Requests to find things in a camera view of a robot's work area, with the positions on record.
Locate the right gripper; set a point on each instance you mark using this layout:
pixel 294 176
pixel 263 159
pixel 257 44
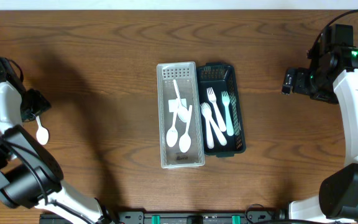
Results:
pixel 299 84

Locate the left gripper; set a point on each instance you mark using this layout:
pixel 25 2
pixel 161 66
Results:
pixel 35 106

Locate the pale green plastic fork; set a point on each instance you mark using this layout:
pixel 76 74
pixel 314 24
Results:
pixel 226 103

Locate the white fork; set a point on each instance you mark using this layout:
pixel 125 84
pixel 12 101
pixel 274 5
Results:
pixel 221 139
pixel 212 99

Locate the dark green plastic basket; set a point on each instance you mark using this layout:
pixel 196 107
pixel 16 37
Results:
pixel 221 77

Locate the white thick plastic spoon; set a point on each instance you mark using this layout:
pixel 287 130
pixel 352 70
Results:
pixel 207 113

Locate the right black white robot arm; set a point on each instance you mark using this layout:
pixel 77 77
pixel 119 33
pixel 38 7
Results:
pixel 332 77

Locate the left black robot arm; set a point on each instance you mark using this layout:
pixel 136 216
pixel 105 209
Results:
pixel 29 175

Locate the clear plastic basket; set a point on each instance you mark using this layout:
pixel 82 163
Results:
pixel 185 75

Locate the white label sticker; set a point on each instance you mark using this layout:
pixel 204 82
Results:
pixel 171 104

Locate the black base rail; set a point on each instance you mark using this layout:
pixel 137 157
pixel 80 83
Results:
pixel 251 215

